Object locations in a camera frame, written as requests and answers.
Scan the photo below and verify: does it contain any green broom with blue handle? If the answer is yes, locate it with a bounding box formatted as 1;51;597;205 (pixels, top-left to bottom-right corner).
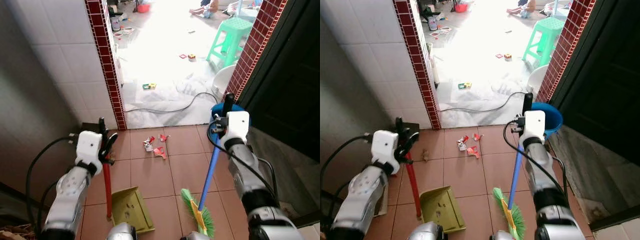
492;144;527;240
180;134;224;239

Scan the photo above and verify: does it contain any olive dustpan with red handle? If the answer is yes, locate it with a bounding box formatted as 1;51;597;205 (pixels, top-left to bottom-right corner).
404;151;466;235
102;159;156;235

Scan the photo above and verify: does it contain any blue plastic bucket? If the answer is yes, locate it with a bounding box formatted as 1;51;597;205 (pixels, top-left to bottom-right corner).
210;102;246;142
531;101;564;140

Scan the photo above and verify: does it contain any white plastic basin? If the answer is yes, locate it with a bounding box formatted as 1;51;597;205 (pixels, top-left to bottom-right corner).
212;64;238;99
526;64;551;97

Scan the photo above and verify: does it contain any dark wooden door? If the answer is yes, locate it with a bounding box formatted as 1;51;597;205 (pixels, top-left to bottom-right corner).
239;0;321;164
549;0;640;132

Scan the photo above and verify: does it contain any green plastic stool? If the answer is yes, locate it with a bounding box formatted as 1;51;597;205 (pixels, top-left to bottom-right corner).
522;17;566;69
206;17;254;71

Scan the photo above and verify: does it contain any silver robot left knee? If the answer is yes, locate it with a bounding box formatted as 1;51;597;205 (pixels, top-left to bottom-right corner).
407;221;449;240
105;222;139;240

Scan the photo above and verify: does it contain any sitting child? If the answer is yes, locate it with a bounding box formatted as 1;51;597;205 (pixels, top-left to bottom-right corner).
189;0;221;20
506;0;537;19

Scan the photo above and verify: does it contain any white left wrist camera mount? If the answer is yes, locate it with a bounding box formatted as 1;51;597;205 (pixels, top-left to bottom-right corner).
74;131;104;169
370;130;401;169

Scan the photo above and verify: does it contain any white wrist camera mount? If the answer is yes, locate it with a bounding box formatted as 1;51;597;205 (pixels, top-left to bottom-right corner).
74;131;104;169
370;130;401;169
522;110;547;144
220;111;250;146

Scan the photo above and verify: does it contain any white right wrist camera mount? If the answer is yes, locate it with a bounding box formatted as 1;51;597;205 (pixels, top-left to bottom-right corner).
522;110;547;144
220;111;250;146

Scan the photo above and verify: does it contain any black floor cable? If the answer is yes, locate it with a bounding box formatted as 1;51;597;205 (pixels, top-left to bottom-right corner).
125;91;219;114
440;91;529;114

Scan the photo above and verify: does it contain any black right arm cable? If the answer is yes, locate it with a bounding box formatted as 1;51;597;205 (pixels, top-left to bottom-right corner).
206;119;279;202
502;119;569;197

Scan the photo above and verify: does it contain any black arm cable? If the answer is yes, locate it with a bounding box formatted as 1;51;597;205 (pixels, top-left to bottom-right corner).
502;119;569;197
25;134;79;227
206;119;279;202
320;133;374;202

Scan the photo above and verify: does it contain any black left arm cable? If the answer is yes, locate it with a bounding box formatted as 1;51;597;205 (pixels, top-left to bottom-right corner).
25;134;79;227
320;133;374;202

